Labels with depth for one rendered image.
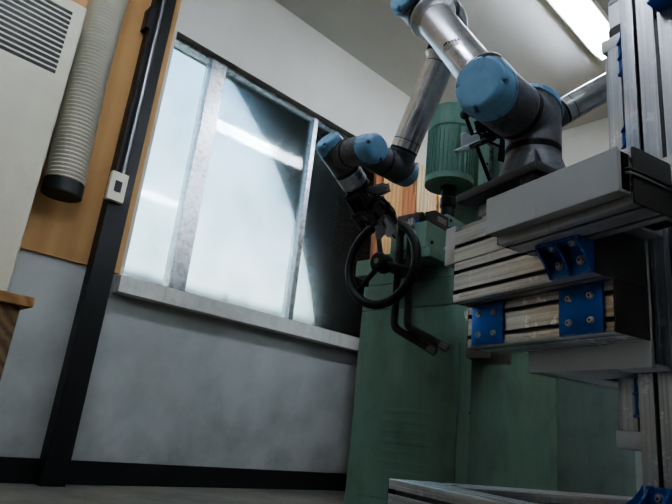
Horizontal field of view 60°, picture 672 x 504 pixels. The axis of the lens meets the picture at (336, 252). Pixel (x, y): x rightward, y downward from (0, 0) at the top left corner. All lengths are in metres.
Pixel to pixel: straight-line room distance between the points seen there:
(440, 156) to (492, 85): 0.97
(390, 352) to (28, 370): 1.42
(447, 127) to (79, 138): 1.44
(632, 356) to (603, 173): 0.36
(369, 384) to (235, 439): 1.21
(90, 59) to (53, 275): 0.90
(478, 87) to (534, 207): 0.32
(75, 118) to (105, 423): 1.25
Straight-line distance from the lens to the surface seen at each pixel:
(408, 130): 1.55
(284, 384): 3.16
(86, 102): 2.64
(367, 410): 1.93
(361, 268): 2.07
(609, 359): 1.16
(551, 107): 1.32
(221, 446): 2.96
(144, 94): 2.89
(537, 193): 0.99
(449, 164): 2.11
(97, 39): 2.78
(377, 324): 1.96
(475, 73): 1.22
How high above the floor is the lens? 0.30
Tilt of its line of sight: 17 degrees up
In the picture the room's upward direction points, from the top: 6 degrees clockwise
